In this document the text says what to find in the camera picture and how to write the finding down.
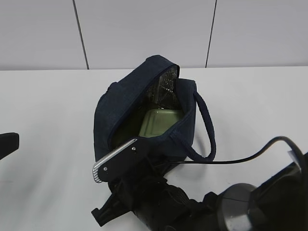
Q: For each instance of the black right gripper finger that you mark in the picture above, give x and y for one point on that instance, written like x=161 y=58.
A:
x=120 y=160

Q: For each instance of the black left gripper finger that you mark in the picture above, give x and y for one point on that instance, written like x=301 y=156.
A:
x=9 y=142

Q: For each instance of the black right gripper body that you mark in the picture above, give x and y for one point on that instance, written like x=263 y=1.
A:
x=146 y=193

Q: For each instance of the green lidded glass container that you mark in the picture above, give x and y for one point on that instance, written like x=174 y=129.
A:
x=157 y=121

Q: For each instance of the dark blue lunch bag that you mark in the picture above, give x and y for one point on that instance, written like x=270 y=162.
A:
x=155 y=84

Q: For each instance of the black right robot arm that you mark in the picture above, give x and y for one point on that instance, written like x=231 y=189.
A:
x=278 y=204

